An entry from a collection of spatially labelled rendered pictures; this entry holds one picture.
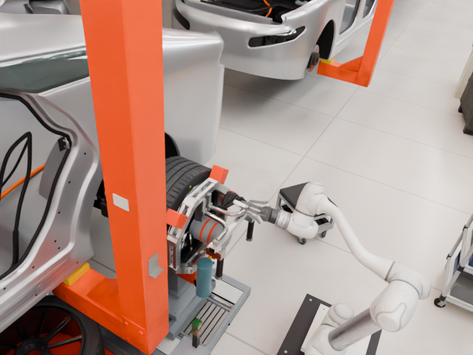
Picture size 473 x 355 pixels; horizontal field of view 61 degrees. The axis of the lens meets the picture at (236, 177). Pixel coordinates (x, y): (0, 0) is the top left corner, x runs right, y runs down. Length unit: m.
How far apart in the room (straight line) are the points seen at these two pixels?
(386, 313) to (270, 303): 1.41
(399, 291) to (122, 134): 1.25
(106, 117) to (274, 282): 2.19
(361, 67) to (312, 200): 3.54
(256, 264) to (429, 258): 1.51
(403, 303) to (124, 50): 1.40
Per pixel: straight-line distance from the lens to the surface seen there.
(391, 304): 1.80
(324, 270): 3.38
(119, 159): 1.39
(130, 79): 1.21
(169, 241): 2.07
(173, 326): 2.74
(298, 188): 3.55
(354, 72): 5.40
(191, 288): 2.81
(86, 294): 2.27
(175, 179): 2.10
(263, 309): 3.03
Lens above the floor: 2.43
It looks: 36 degrees down
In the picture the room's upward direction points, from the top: 6 degrees clockwise
